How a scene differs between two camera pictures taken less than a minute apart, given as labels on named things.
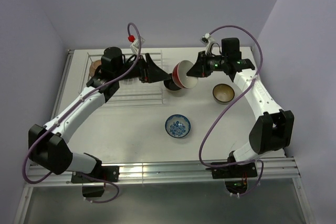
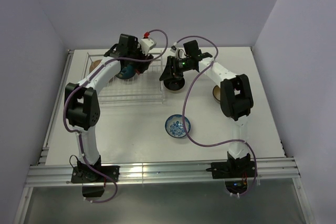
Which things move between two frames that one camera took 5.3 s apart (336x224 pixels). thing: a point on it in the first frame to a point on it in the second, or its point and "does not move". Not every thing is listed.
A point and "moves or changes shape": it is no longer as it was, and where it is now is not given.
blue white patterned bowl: [177, 125] does not move
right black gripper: [200, 69] to [169, 72]
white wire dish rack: [130, 92] does not move
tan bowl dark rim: [129, 81] moves or changes shape
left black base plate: [110, 173] does not move
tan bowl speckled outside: [93, 66] does not move
